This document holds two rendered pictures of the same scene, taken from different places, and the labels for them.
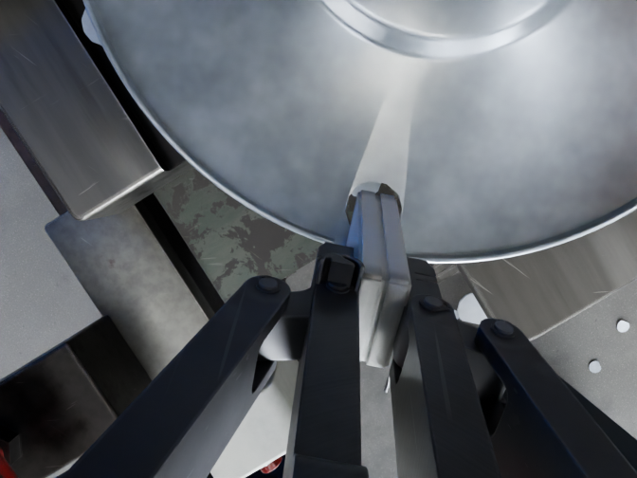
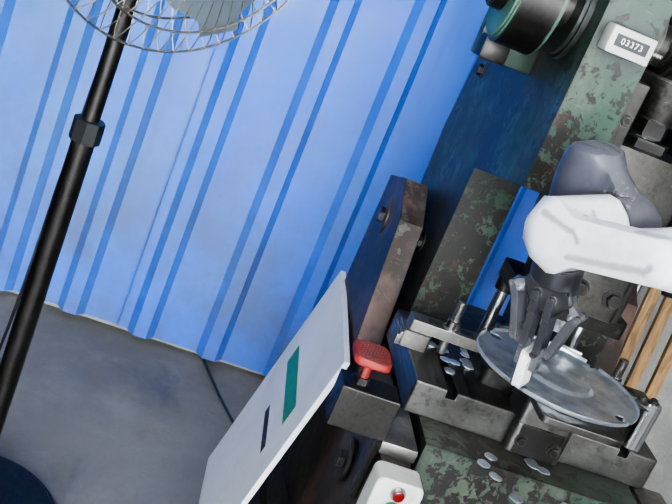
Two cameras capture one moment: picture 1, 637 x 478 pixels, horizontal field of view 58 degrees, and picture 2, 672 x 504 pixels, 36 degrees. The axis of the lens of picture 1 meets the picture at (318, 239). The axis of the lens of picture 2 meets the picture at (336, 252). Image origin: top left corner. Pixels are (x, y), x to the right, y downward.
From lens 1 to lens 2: 1.59 m
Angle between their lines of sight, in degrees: 79
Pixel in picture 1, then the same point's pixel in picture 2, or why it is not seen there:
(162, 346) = (395, 434)
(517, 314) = (547, 413)
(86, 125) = (432, 375)
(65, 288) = not seen: outside the picture
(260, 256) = (445, 444)
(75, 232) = not seen: hidden behind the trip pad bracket
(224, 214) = (439, 432)
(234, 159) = (494, 364)
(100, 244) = not seen: hidden behind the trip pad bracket
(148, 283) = (401, 424)
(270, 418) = (415, 477)
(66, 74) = (433, 368)
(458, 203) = (540, 395)
